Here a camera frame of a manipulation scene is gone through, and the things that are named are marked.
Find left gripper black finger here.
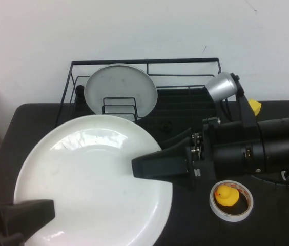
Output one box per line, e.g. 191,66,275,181
13,199,56,236
0,232,25,246

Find white round plate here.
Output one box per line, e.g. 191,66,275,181
13,114,174,246

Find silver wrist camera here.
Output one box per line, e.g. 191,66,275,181
205,71,245,100

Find black wire dish rack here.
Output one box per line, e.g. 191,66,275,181
57,58,227,154

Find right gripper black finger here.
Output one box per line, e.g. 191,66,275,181
161,127,194,152
131,145,196,192

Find grey round plate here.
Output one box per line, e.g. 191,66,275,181
84,64,158,121

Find yellow cube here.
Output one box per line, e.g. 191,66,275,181
248,99,262,115

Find yellow rubber duck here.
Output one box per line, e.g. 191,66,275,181
212,186,240,207

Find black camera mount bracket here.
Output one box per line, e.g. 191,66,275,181
236,92,259,129

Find black camera cable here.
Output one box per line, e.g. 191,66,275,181
220,98,235,122

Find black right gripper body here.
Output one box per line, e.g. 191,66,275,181
190,117,264,180

